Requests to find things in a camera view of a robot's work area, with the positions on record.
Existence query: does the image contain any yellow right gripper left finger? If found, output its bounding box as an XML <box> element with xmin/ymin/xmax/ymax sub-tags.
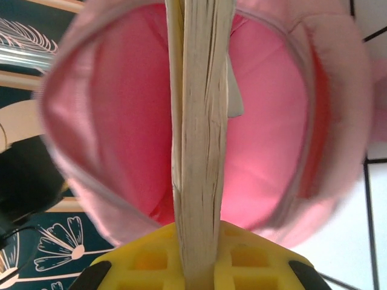
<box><xmin>68</xmin><ymin>223</ymin><xmax>186</xmax><ymax>290</ymax></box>

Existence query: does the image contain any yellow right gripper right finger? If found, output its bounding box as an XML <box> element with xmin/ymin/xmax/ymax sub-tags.
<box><xmin>213</xmin><ymin>220</ymin><xmax>333</xmax><ymax>290</ymax></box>

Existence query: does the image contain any pink backpack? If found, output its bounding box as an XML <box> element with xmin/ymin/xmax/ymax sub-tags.
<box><xmin>39</xmin><ymin>0</ymin><xmax>387</xmax><ymax>248</ymax></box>

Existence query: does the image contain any yellow paperback book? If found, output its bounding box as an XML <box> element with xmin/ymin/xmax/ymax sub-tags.
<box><xmin>164</xmin><ymin>0</ymin><xmax>239</xmax><ymax>290</ymax></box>

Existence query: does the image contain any pink leaf orange oval panel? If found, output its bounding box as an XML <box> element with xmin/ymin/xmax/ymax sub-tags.
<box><xmin>0</xmin><ymin>0</ymin><xmax>85</xmax><ymax>66</ymax></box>

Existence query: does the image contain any aluminium corner post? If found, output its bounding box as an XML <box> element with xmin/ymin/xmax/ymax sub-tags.
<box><xmin>0</xmin><ymin>45</ymin><xmax>54</xmax><ymax>72</ymax></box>

